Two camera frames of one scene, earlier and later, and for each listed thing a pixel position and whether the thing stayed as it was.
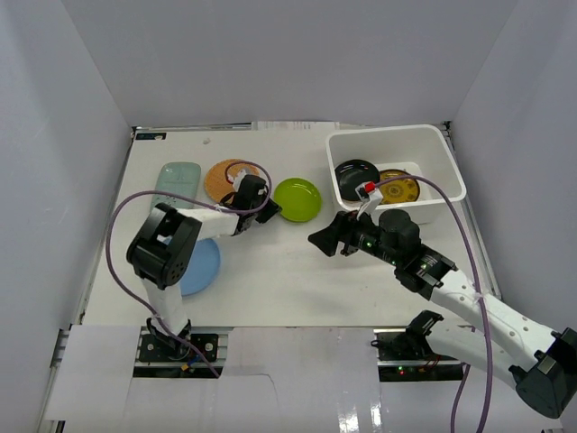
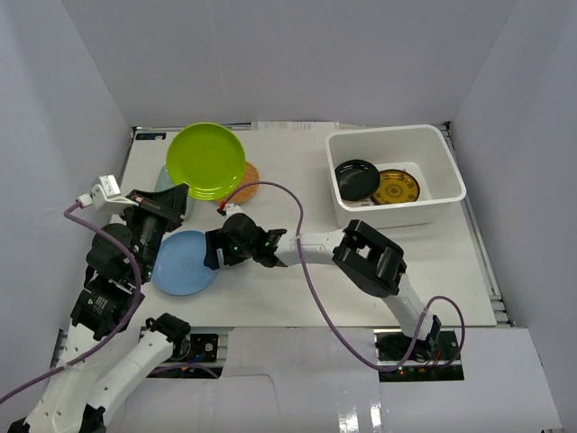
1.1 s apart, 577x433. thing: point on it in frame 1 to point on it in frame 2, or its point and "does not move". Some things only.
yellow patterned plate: (402, 190) does not move
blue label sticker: (151, 136) does not move
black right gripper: (327, 239) to (217, 241)
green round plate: (299, 198) to (208, 158)
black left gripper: (254, 208) to (156, 208)
